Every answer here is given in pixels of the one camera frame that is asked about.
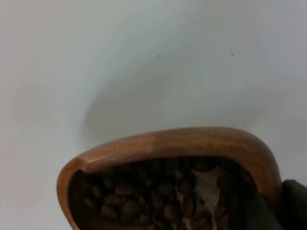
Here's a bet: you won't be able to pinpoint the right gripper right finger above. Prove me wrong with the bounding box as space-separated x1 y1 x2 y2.
279 179 307 230

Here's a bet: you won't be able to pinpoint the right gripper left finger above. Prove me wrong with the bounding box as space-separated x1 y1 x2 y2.
219 176 285 230

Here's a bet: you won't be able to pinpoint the dark wooden cup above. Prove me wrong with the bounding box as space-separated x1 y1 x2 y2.
56 126 283 230

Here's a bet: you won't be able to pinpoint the coffee beans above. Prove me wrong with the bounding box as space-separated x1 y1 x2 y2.
80 157 252 230

